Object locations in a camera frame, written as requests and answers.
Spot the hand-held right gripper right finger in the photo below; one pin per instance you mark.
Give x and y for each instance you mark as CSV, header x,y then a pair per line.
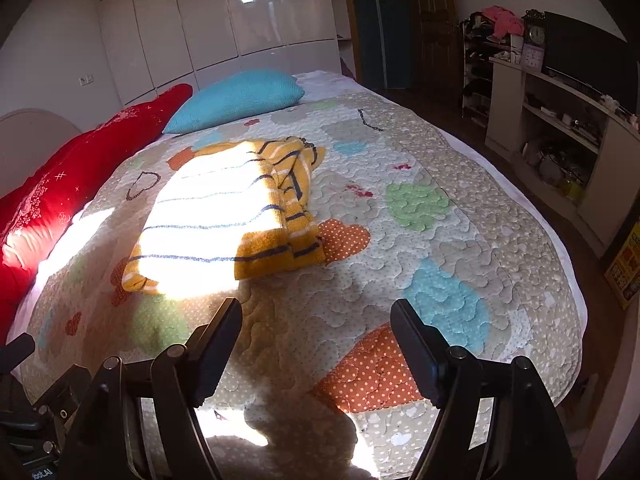
x,y
415,345

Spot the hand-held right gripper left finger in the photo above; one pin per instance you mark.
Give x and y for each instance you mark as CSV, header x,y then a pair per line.
x,y
220,345

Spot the yellow striped knit sweater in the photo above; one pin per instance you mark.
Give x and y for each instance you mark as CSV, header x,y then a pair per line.
x,y
220,210

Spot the quilted heart-pattern bedspread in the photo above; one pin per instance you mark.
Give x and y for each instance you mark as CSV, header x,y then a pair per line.
x,y
450,220

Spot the yellow printed box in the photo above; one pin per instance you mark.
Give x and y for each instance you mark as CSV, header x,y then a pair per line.
x,y
625,270

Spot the red patterned pillow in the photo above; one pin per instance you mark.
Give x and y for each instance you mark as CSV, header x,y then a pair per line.
x,y
60,185

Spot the turquoise pillow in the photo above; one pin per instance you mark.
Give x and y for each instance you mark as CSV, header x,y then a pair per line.
x,y
235,97

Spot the beige open-shelf cabinet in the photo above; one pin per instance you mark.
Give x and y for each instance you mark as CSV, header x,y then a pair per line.
x,y
505,110

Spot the dark shoe rack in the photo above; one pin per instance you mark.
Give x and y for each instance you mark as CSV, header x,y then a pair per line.
x,y
477,85

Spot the beige rounded headboard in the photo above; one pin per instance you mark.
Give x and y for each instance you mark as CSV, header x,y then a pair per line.
x,y
30,135

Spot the dark wooden door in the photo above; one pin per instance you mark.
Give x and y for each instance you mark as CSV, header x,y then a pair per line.
x,y
435,25

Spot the white glossy wardrobe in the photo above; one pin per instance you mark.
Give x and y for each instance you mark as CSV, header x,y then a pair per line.
x,y
210,20

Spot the ornate dark table clock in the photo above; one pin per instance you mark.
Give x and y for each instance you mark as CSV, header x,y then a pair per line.
x,y
536,34

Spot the black television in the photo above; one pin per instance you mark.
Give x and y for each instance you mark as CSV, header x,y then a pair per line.
x,y
585,55

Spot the pink cloth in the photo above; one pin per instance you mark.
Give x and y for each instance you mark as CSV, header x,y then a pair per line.
x,y
505,20

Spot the white wall socket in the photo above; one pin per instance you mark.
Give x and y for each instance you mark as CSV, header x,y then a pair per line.
x,y
85,79

